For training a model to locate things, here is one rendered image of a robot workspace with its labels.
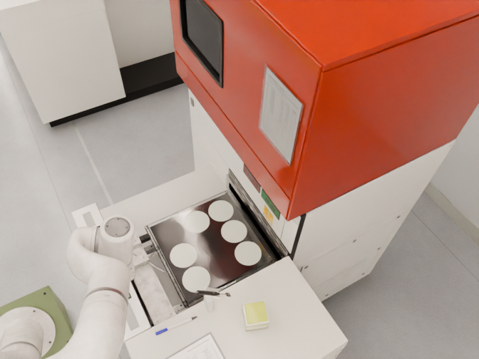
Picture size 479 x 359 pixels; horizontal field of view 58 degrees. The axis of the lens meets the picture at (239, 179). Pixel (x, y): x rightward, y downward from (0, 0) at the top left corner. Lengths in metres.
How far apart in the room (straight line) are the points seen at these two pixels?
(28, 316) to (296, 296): 0.87
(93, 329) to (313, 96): 0.63
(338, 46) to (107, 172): 2.35
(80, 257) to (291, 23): 0.70
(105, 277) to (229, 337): 0.61
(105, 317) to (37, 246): 2.06
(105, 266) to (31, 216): 2.06
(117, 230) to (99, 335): 0.35
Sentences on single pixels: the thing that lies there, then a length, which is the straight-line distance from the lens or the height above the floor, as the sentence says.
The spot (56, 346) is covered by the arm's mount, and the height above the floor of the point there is 0.85.
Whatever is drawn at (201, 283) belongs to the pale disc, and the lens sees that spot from 1.58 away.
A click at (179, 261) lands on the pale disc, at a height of 0.90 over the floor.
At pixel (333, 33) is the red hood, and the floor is 1.82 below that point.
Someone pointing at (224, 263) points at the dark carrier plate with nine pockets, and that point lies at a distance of 1.61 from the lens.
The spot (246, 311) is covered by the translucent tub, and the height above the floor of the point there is 1.03.
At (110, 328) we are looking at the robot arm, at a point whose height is 1.57.
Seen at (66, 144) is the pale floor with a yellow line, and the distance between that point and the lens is 3.33.
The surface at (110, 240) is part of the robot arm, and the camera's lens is 1.09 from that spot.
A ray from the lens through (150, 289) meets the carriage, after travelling 1.61.
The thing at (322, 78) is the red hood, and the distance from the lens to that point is 0.91.
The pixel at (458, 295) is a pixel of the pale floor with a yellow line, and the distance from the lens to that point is 2.88.
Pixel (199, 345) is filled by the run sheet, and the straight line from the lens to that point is 1.44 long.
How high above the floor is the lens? 2.35
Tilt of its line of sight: 53 degrees down
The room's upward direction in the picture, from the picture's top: 3 degrees clockwise
